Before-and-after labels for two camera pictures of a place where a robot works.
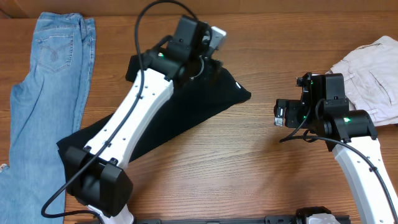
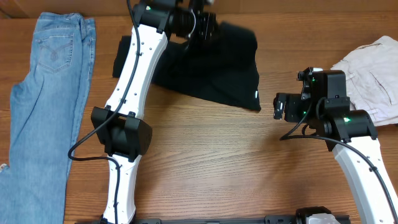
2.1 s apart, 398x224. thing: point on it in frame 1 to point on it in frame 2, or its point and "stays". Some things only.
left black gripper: x=214 y=66 to x=203 y=32
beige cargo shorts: x=370 y=76 stays
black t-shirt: x=216 y=89 to x=222 y=66
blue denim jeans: x=47 y=106 stays
